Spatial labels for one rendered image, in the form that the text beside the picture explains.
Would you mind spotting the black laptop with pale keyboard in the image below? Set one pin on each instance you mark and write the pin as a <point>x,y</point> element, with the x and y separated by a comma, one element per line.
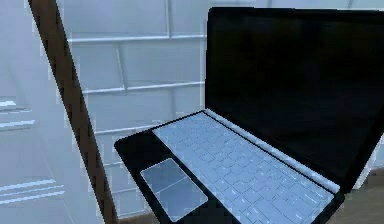
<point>286,83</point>

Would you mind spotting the brown wooden post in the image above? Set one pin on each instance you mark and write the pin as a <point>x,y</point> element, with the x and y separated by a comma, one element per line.
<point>71,100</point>

